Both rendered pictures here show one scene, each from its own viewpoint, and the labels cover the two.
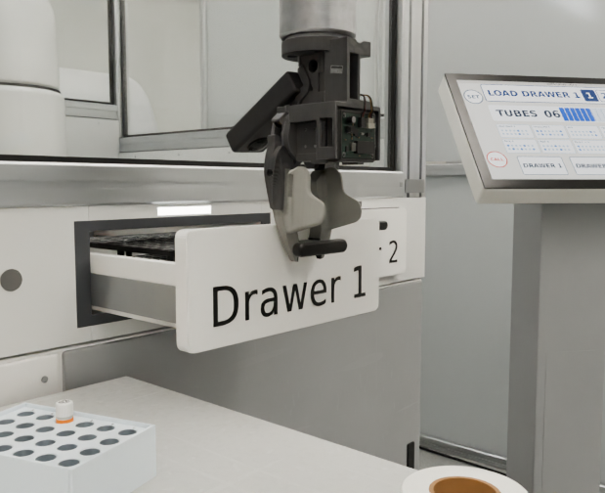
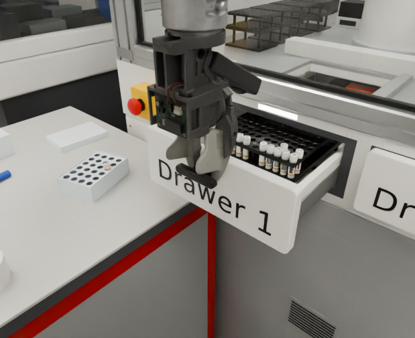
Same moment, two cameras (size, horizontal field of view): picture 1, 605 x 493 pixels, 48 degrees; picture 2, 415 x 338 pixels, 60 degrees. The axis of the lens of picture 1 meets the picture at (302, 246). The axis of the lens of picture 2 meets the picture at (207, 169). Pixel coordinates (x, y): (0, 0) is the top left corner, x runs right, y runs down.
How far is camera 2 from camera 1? 0.85 m
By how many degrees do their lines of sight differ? 87
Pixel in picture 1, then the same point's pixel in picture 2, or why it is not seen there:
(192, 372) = not seen: hidden behind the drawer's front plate
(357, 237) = (265, 192)
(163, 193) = (261, 96)
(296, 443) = (113, 239)
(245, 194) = (330, 117)
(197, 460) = (104, 211)
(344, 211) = (204, 163)
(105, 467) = (68, 185)
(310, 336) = (381, 253)
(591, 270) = not seen: outside the picture
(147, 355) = not seen: hidden behind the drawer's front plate
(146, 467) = (87, 197)
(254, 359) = (318, 228)
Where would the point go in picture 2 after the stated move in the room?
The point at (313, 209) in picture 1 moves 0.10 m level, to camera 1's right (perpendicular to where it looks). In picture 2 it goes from (171, 149) to (164, 190)
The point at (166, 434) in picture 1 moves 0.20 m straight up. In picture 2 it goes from (135, 200) to (122, 104)
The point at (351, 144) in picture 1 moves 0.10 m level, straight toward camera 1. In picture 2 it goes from (162, 119) to (83, 117)
